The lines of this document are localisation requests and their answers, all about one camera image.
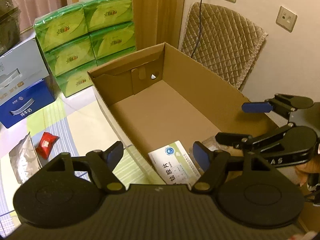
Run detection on white green tablet box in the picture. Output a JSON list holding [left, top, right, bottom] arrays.
[[148, 141, 201, 189]]

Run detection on red candy wrapper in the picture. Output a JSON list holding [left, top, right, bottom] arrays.
[[36, 132, 59, 160]]

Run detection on silver foil pouch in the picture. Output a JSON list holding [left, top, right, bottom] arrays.
[[9, 133, 42, 184]]

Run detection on person right hand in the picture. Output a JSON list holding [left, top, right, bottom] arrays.
[[295, 155, 320, 186]]

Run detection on checked tablecloth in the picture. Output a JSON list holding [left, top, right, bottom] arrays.
[[0, 86, 166, 225]]

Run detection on quilted beige chair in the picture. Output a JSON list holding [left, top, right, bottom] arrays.
[[180, 2, 268, 90]]

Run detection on brown cardboard box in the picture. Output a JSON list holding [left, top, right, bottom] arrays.
[[88, 43, 276, 184]]

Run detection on dark blue milk carton box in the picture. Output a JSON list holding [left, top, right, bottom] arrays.
[[0, 79, 55, 128]]

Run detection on light blue milk carton box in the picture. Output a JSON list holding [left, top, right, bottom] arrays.
[[0, 33, 49, 104]]

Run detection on green tissue pack bundle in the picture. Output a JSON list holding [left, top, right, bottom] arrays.
[[33, 0, 136, 97]]

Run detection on black instant noodle bowls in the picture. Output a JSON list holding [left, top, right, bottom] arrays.
[[0, 0, 21, 55]]

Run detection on wall data socket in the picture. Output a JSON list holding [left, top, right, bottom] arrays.
[[276, 6, 298, 33]]

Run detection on black charger cable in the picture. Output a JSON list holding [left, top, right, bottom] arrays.
[[191, 0, 218, 58]]

